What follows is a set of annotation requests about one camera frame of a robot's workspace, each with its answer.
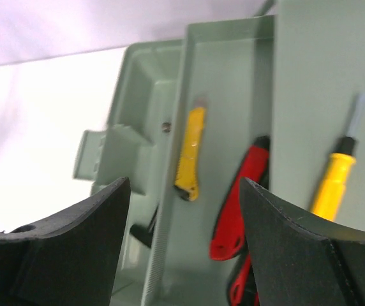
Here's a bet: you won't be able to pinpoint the small steel claw hammer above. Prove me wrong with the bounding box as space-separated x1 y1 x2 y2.
161 122 172 133

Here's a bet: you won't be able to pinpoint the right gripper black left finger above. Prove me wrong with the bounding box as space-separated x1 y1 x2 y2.
0 178 130 305

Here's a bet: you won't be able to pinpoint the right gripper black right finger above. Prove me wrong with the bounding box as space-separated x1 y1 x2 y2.
239 178 365 305

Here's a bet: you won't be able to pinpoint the red black utility knife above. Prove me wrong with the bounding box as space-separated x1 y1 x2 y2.
227 252 260 306

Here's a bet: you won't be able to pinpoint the green toolbox with clear lid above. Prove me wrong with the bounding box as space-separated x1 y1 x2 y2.
74 1 365 305

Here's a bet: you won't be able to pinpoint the black hacksaw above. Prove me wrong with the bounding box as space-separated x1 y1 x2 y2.
130 207 158 248

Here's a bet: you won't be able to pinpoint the yellow utility knife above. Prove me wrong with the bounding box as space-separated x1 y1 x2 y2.
174 99 207 201

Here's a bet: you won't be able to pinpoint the yellow handled screwdriver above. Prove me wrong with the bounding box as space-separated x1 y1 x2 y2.
311 93 365 221

